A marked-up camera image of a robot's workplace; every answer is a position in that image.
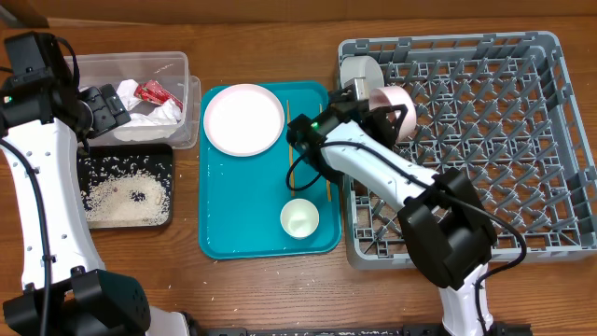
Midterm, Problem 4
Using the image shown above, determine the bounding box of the white bowl with rice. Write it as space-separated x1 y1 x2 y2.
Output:
340 56 385 89

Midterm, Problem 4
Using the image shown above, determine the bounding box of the white napkin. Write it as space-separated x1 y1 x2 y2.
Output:
114 99 182 142
117 79 141 111

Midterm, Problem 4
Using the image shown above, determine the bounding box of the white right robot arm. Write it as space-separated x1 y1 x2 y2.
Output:
286 85 531 335

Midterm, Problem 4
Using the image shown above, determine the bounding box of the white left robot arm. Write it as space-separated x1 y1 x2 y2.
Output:
1 32 201 335

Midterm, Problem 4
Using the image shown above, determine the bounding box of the clear plastic waste bin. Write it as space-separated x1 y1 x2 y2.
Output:
76 51 201 149

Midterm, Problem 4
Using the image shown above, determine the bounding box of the black food waste tray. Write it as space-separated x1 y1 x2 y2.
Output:
76 143 175 230

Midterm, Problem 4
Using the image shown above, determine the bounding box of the grey dishwasher rack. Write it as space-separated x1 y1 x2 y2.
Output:
338 31 596 262

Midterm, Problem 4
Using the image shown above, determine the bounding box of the red snack wrapper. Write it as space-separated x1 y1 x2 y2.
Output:
133 80 184 110

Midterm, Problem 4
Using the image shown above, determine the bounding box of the right wooden chopstick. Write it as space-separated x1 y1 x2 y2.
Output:
319 104 332 202

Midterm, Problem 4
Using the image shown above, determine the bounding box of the wooden chopstick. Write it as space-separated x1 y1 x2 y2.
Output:
319 104 332 202
286 100 295 198

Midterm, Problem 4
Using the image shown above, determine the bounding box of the pile of rice grains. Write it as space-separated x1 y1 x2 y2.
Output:
79 156 173 228

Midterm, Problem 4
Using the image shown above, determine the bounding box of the left wooden chopstick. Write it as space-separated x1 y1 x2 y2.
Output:
286 100 295 198

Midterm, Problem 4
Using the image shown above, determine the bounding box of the small white cup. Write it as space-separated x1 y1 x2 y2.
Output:
280 199 319 239

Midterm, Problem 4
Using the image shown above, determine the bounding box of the large white plate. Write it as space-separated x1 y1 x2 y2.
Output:
202 84 285 157

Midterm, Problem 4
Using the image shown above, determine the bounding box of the teal serving tray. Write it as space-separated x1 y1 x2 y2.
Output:
198 81 341 259

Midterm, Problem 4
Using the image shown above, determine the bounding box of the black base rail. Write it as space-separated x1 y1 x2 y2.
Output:
186 322 533 336

